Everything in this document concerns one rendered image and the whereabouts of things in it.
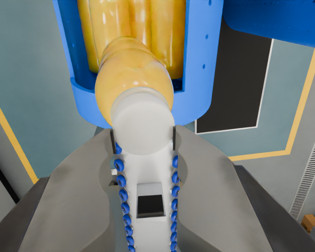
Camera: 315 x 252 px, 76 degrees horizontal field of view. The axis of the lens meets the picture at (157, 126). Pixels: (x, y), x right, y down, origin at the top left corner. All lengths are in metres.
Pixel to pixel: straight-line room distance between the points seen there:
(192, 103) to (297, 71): 1.69
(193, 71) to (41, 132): 1.74
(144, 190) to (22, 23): 1.32
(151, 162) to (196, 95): 0.47
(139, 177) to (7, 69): 1.32
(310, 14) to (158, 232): 1.02
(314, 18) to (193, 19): 0.53
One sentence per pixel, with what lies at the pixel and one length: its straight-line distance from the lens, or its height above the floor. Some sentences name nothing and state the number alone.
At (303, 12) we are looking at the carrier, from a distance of 0.82.
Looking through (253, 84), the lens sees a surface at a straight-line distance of 1.65.
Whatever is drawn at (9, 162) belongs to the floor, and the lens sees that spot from 2.29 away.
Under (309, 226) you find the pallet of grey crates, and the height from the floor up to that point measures 0.11.
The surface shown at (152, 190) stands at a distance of 0.81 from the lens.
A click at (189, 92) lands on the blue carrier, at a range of 0.32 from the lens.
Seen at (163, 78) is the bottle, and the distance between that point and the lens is 0.15.
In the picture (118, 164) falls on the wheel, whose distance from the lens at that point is 0.71.
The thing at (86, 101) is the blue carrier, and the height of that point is 1.20.
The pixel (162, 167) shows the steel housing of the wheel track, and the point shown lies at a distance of 0.78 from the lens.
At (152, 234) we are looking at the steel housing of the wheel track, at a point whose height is 0.93.
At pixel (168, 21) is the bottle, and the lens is 0.38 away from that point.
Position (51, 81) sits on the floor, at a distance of 1.72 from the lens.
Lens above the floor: 1.51
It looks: 60 degrees down
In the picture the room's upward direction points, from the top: 172 degrees clockwise
